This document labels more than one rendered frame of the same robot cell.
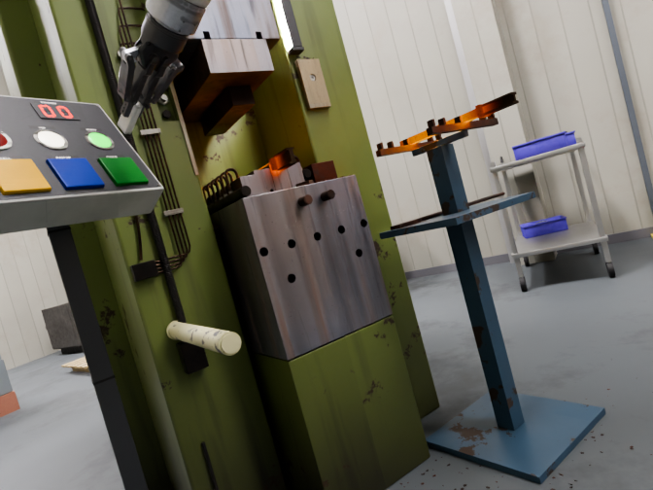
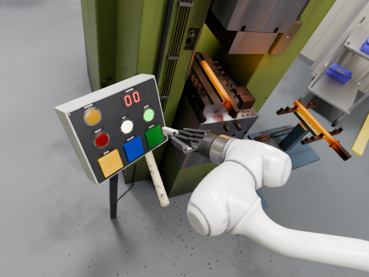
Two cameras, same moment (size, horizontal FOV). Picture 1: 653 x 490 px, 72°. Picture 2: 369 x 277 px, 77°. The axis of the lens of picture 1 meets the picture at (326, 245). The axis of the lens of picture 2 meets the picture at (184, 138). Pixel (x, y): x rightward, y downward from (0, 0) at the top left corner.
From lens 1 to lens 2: 105 cm
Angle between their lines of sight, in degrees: 47
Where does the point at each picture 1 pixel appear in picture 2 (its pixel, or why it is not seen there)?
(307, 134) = (257, 64)
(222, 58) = (241, 45)
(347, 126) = (281, 63)
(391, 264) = not seen: hidden behind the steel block
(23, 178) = (113, 166)
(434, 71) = not seen: outside the picture
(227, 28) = (260, 24)
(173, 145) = (182, 63)
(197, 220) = (173, 99)
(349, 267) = not seen: hidden behind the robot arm
